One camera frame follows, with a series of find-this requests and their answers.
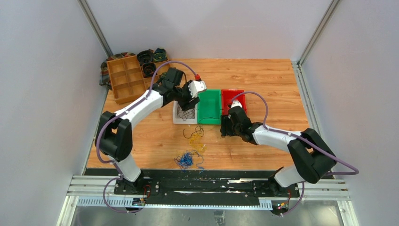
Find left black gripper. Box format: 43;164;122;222
173;81;200;111

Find dark brown wire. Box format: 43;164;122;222
175;103;223;139

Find yellow wire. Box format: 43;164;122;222
188;131;207;154

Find blue yellow wires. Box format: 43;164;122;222
174;150;207;174

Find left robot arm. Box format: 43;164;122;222
95;68;207;194

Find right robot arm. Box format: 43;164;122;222
221;106;337;196

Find green plastic bin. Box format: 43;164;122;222
197;89;222;125

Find rolled dark tie middle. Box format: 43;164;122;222
142;62;156;78

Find rolled dark tie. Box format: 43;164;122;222
142;62;156;78
136;49;154;66

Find red plastic bin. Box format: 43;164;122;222
221;89;247;115

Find rolled green tie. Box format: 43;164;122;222
153;48;168;63

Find white plastic bin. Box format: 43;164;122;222
172;101;198;125

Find rolled dark tie back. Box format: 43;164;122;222
136;49;154;66

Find wooden compartment tray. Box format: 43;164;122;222
107;56;170;105

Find plaid cloth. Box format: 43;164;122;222
99;52;135;90

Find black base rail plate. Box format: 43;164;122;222
86;168;334;207

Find aluminium frame rail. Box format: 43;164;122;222
57;169;359;226

